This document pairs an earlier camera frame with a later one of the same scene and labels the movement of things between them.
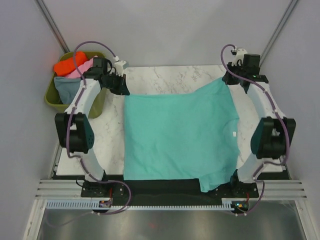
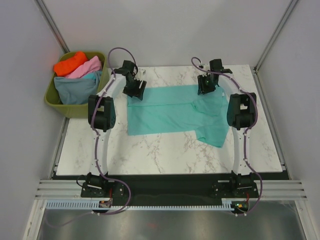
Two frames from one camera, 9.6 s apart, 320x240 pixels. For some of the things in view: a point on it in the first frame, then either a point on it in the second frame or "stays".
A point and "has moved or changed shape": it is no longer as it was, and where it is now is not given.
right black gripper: (227, 79) -> (202, 89)
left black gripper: (122, 89) -> (137, 93)
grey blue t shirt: (67, 88) stays
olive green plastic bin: (52, 96) stays
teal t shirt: (182, 137) has moved or changed shape
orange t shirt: (65, 66) stays
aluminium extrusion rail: (61, 189) stays
